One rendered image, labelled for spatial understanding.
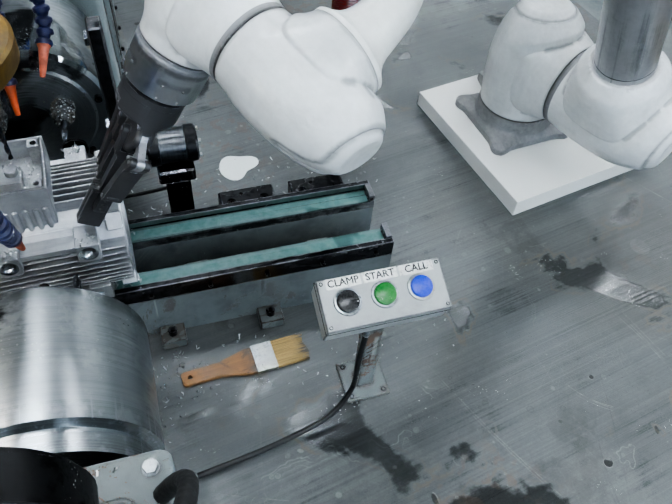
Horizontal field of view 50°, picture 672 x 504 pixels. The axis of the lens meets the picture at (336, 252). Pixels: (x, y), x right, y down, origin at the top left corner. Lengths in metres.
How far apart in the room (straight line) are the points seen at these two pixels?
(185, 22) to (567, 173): 0.93
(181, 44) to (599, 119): 0.78
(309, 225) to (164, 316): 0.29
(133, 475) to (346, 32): 0.46
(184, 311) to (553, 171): 0.76
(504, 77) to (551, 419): 0.64
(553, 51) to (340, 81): 0.75
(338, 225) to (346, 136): 0.59
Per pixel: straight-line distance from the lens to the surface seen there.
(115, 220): 0.99
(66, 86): 1.19
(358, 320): 0.91
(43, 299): 0.84
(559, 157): 1.52
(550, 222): 1.44
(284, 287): 1.17
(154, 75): 0.80
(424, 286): 0.93
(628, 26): 1.18
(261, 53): 0.70
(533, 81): 1.39
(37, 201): 0.99
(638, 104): 1.28
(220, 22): 0.72
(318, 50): 0.69
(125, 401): 0.80
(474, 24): 1.89
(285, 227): 1.22
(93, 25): 1.03
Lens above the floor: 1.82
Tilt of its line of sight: 51 degrees down
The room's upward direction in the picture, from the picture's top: 5 degrees clockwise
